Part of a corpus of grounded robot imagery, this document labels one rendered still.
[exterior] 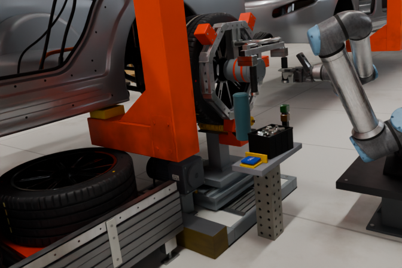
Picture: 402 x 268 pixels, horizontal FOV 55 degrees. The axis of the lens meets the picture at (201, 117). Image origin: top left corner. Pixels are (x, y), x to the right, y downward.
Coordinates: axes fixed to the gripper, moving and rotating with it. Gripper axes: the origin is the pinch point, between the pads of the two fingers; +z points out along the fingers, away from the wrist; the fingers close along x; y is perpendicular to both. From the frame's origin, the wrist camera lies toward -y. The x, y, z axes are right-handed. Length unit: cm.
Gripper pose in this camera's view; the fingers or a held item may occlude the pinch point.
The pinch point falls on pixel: (281, 69)
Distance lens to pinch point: 228.3
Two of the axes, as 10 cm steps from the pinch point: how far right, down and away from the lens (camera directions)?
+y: 1.0, 9.7, 2.4
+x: 6.3, -2.5, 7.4
